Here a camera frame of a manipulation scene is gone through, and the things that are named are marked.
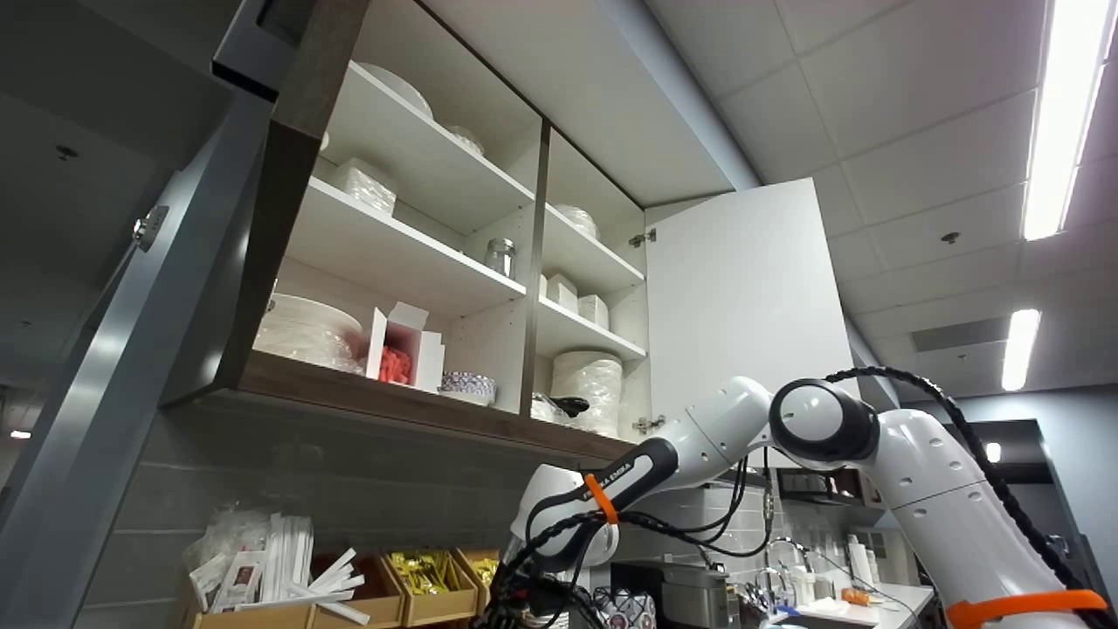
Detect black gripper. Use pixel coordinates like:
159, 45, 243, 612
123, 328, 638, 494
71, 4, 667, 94
470, 565, 604, 629

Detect white bowls on shelf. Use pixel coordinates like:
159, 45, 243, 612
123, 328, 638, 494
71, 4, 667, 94
554, 204, 599, 242

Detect wrapped stack of paper plates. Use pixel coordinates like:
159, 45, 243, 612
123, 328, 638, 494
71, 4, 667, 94
549, 349, 626, 438

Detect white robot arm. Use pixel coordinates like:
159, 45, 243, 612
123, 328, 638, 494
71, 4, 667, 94
477, 368, 1115, 629

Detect bag of black plastic spoons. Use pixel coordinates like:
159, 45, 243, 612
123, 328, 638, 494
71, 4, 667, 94
529, 392, 589, 423

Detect white wall cabinet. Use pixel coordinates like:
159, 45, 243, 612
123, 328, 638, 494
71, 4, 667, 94
213, 0, 728, 452

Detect open white cabinet door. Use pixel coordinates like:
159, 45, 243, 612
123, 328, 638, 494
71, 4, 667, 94
641, 177, 852, 418

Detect wooden condiment organizer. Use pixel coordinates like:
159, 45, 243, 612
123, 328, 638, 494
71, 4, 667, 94
180, 550, 499, 629

